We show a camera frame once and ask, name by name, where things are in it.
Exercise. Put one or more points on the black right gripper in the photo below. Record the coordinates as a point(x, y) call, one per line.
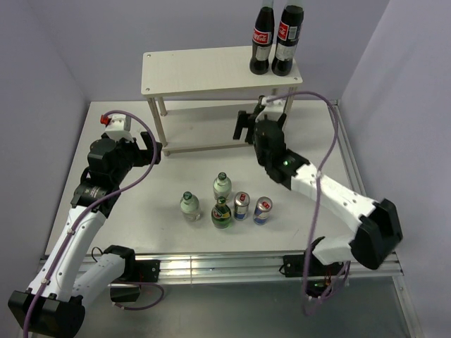
point(246, 120)

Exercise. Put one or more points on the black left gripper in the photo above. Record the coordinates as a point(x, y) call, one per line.
point(133, 146)

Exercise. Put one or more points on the silver blue can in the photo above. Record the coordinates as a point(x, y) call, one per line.
point(241, 205)
point(262, 210)

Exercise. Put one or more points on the green glass bottle yellow label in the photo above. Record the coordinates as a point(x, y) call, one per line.
point(221, 214)

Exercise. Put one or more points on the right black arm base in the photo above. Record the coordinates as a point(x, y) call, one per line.
point(293, 266)

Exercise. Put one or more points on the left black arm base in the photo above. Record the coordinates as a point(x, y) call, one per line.
point(123, 291)

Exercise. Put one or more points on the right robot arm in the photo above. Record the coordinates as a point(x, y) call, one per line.
point(375, 225)

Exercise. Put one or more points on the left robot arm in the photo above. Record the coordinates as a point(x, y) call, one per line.
point(55, 302)

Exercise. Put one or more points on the white two-tier shelf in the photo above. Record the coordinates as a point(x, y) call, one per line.
point(211, 73)

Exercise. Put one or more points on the clear bottle green cap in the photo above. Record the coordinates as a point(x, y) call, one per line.
point(222, 186)
point(190, 207)

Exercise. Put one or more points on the left cola bottle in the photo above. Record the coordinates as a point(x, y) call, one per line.
point(262, 39)

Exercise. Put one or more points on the cola bottle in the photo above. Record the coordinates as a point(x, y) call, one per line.
point(289, 29)
point(262, 39)

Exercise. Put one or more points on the right cola bottle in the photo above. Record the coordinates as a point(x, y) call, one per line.
point(289, 29)

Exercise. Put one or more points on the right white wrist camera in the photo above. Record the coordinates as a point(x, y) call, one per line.
point(272, 110)

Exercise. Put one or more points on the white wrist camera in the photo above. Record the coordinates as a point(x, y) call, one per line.
point(118, 126)
point(272, 110)

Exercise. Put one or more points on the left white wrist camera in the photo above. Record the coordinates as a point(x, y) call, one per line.
point(118, 126)

